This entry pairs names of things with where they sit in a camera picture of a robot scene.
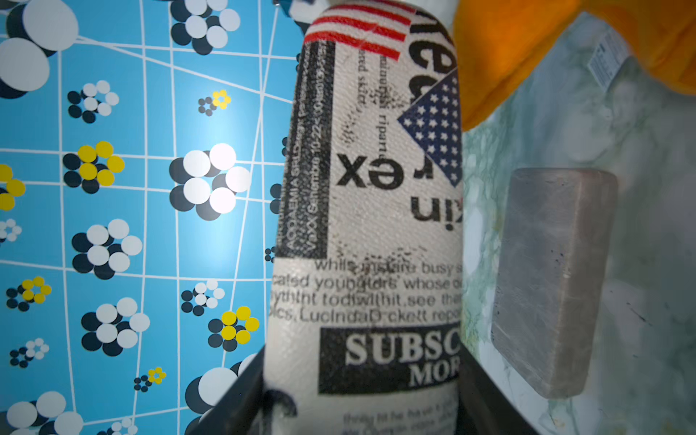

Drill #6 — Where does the grey rectangular case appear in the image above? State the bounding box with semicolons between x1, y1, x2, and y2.
491;168;618;399

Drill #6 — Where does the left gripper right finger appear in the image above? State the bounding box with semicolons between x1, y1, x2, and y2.
456;345;538;435

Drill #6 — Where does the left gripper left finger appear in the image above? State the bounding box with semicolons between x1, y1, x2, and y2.
188;347;265;434

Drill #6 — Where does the newspaper print eyeglass case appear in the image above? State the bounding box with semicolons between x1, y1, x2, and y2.
261;1;463;434

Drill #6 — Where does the orange microfiber cloth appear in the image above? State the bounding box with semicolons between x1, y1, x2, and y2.
453;0;695;131

